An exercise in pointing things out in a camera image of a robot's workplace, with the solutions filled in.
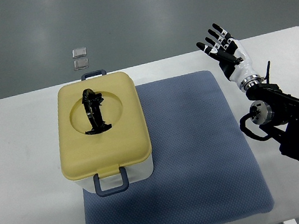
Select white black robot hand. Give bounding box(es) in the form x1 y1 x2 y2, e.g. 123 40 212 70
196 24 263 93

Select yellow box lid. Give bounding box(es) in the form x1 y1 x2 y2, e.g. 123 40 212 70
46 63 158 203

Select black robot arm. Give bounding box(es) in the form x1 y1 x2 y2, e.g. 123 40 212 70
239 75 299 161

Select white storage box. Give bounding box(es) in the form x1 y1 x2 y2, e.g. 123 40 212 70
75 154 154 194

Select blue padded mat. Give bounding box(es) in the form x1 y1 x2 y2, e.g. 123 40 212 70
84 71 274 224

